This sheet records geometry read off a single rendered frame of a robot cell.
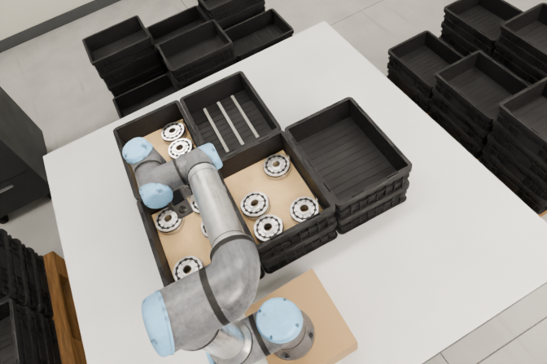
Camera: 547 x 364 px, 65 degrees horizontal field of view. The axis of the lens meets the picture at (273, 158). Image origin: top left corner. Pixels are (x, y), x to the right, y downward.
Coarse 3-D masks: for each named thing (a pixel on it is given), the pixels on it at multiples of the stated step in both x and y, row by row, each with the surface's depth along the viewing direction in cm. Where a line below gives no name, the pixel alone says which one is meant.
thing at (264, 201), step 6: (252, 192) 156; (258, 192) 155; (246, 198) 155; (264, 198) 154; (246, 204) 153; (264, 204) 152; (246, 210) 152; (252, 210) 151; (258, 210) 151; (264, 210) 151; (252, 216) 150
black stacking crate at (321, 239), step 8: (336, 224) 149; (320, 232) 147; (328, 232) 151; (336, 232) 157; (304, 240) 146; (312, 240) 148; (320, 240) 154; (328, 240) 156; (296, 248) 147; (304, 248) 153; (312, 248) 155; (280, 256) 145; (288, 256) 150; (296, 256) 152; (264, 264) 145; (272, 264) 149; (280, 264) 153; (272, 272) 152
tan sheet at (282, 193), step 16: (240, 176) 165; (256, 176) 164; (288, 176) 161; (240, 192) 161; (272, 192) 158; (288, 192) 157; (304, 192) 156; (240, 208) 156; (272, 208) 154; (288, 208) 153; (320, 208) 151; (288, 224) 149; (256, 240) 148
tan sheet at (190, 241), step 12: (192, 216) 158; (156, 228) 157; (192, 228) 155; (168, 240) 154; (180, 240) 153; (192, 240) 152; (204, 240) 151; (168, 252) 151; (180, 252) 150; (192, 252) 149; (204, 252) 148; (168, 264) 148; (204, 264) 146
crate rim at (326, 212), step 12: (276, 132) 162; (252, 144) 160; (288, 144) 158; (228, 156) 159; (300, 156) 153; (228, 192) 149; (324, 192) 143; (240, 216) 143; (312, 216) 138; (324, 216) 139; (300, 228) 138; (276, 240) 136
